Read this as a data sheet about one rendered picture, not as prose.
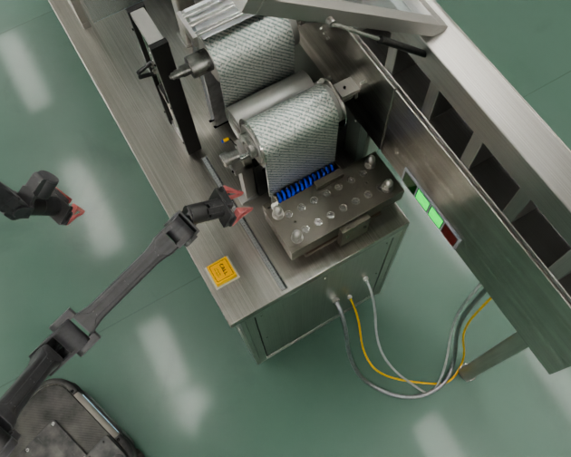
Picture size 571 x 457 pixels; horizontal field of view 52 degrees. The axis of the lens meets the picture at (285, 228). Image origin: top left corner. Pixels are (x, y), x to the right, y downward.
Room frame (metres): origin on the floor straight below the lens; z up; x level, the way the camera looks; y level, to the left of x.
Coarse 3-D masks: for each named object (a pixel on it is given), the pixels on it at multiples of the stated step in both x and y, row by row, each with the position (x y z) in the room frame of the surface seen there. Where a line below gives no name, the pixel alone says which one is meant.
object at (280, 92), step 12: (300, 72) 1.08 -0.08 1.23; (276, 84) 1.04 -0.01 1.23; (288, 84) 1.03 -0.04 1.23; (300, 84) 1.03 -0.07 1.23; (312, 84) 1.03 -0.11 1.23; (252, 96) 1.01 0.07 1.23; (264, 96) 1.00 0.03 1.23; (276, 96) 0.99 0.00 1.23; (288, 96) 1.00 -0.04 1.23; (228, 108) 0.97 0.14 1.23; (240, 108) 0.96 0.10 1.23; (252, 108) 0.96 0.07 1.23; (264, 108) 0.96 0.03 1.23; (228, 120) 0.98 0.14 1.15; (240, 132) 0.92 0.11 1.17
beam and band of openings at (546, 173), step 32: (384, 32) 1.01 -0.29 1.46; (448, 32) 0.83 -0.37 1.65; (384, 64) 0.91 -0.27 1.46; (416, 64) 0.90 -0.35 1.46; (448, 64) 0.74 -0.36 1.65; (480, 64) 0.74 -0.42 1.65; (416, 96) 0.81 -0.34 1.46; (448, 96) 0.71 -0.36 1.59; (480, 96) 0.66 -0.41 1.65; (512, 96) 0.66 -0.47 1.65; (448, 128) 0.71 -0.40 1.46; (480, 128) 0.62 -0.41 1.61; (512, 128) 0.58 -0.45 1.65; (544, 128) 0.58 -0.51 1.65; (480, 160) 0.61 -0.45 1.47; (512, 160) 0.53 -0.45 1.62; (544, 160) 0.51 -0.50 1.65; (512, 192) 0.54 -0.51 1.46; (544, 192) 0.45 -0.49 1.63; (512, 224) 0.46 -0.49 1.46; (544, 224) 0.46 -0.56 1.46; (544, 256) 0.38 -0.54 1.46
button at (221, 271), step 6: (222, 258) 0.63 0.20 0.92; (216, 264) 0.61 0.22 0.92; (222, 264) 0.61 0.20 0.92; (228, 264) 0.61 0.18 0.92; (210, 270) 0.59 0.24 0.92; (216, 270) 0.59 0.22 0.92; (222, 270) 0.59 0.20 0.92; (228, 270) 0.59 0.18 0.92; (234, 270) 0.59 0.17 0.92; (216, 276) 0.57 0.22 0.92; (222, 276) 0.57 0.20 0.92; (228, 276) 0.57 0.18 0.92; (234, 276) 0.57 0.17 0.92; (216, 282) 0.55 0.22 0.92; (222, 282) 0.55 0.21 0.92
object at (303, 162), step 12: (336, 132) 0.88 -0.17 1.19; (312, 144) 0.85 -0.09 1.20; (324, 144) 0.87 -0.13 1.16; (288, 156) 0.81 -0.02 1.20; (300, 156) 0.83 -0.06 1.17; (312, 156) 0.85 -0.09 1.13; (324, 156) 0.87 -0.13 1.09; (276, 168) 0.80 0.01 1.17; (288, 168) 0.81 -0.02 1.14; (300, 168) 0.83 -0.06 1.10; (312, 168) 0.85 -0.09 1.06; (276, 180) 0.79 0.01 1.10; (288, 180) 0.81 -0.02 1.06; (276, 192) 0.79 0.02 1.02
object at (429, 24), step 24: (240, 0) 0.64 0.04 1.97; (264, 0) 0.65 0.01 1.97; (288, 0) 0.67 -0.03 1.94; (312, 0) 0.70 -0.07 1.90; (336, 0) 0.74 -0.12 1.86; (336, 24) 0.69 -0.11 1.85; (360, 24) 0.73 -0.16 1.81; (384, 24) 0.75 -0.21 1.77; (408, 24) 0.78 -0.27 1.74; (432, 24) 0.81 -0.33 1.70; (408, 48) 0.77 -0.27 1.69
